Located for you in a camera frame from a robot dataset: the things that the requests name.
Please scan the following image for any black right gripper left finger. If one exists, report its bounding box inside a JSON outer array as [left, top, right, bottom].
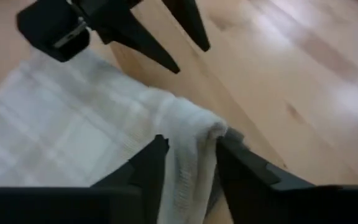
[[0, 134, 170, 224]]

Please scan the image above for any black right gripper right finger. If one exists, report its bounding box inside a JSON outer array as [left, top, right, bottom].
[[215, 136, 358, 224]]

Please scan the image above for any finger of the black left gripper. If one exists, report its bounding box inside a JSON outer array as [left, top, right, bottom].
[[94, 9, 181, 75], [162, 0, 211, 53]]

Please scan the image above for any white towel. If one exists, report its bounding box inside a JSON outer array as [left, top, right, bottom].
[[0, 49, 229, 224]]

